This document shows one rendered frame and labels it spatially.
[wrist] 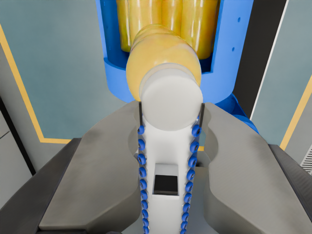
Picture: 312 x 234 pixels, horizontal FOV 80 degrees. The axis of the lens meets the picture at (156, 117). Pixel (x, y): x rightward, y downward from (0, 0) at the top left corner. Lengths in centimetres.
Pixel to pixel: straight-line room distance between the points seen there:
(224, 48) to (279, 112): 169
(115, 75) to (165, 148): 49
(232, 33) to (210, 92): 10
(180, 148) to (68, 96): 137
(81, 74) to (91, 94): 19
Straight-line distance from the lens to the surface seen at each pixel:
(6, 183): 246
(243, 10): 35
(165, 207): 108
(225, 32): 32
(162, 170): 81
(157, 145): 77
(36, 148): 253
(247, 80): 156
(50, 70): 189
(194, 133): 67
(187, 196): 93
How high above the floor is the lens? 152
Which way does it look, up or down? 59 degrees down
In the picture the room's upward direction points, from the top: 172 degrees counter-clockwise
